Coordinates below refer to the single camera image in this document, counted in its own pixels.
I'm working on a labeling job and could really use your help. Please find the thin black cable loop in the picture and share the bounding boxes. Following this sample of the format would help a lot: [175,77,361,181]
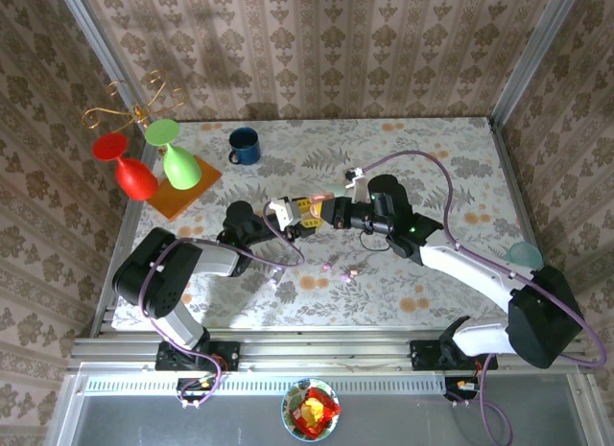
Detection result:
[359,232,390,253]

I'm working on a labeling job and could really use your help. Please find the blue enamel mug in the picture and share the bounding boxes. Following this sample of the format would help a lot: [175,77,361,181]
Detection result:
[227,126,263,167]

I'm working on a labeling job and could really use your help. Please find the pink charging case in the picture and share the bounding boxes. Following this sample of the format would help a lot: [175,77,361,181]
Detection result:
[309,191,336,219]

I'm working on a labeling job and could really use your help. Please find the gold wire glass rack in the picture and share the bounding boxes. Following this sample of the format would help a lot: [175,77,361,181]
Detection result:
[80,69,192,159]

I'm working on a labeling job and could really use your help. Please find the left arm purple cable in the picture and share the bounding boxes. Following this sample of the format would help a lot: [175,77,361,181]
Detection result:
[137,200,307,409]

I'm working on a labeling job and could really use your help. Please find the perforated metal cable tray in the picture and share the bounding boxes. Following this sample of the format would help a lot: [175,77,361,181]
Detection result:
[83,372,452,398]

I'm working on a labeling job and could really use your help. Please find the black connector box with wires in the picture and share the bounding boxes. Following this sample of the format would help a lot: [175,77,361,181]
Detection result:
[176,376,218,409]
[443,376,484,409]

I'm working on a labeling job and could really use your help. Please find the orange wooden base board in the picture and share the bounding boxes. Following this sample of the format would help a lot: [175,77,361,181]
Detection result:
[145,153,224,222]

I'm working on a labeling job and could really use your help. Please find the red yellow snack packet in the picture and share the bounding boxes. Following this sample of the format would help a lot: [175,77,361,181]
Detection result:
[289,387,342,438]

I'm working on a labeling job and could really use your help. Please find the aluminium frame post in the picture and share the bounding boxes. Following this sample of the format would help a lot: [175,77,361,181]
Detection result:
[54,0,162,159]
[487,0,585,126]

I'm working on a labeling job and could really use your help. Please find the patterned round bowl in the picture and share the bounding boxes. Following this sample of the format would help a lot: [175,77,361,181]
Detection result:
[280,377,342,441]

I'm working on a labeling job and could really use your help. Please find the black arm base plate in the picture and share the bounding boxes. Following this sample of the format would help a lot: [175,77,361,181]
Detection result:
[155,340,241,373]
[410,338,500,373]

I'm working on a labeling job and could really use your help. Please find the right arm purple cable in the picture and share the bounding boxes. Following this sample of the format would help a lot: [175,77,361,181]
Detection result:
[357,150,609,446]

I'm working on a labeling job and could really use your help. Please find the red wine glass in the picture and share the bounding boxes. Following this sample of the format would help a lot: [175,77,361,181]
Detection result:
[91,131,159,201]

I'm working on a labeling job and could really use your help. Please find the green wine glass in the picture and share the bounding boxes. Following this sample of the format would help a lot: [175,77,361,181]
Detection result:
[143,118,202,192]

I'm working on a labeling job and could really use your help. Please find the teal round bowl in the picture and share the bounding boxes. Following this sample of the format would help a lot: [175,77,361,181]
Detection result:
[503,241,545,270]

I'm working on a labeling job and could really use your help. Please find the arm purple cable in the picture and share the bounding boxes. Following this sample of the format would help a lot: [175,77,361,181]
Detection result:
[357,150,609,446]
[137,200,307,409]

